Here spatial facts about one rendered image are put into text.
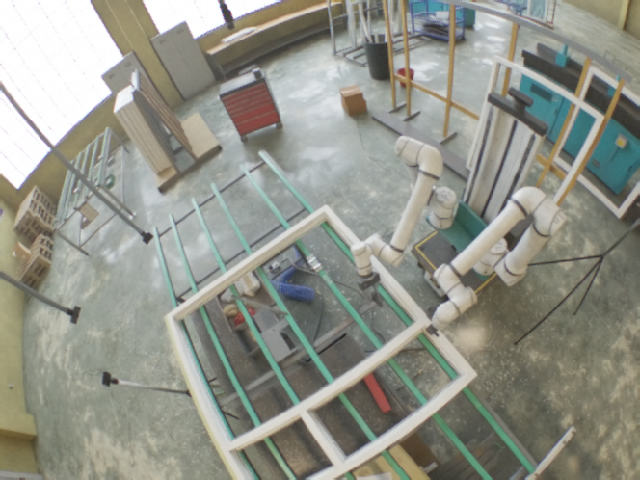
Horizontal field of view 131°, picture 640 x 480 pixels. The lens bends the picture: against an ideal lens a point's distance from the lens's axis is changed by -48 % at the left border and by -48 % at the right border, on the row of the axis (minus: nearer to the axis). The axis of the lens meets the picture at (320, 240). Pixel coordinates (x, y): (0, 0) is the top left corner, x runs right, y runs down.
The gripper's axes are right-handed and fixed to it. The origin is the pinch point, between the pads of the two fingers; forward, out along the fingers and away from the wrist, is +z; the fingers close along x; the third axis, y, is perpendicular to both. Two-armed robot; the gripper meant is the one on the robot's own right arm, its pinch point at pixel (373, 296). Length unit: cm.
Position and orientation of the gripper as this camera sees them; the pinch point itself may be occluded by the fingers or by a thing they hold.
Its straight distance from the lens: 165.4
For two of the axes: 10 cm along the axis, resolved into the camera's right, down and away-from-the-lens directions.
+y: 4.2, 1.5, -9.0
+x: 8.4, -4.3, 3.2
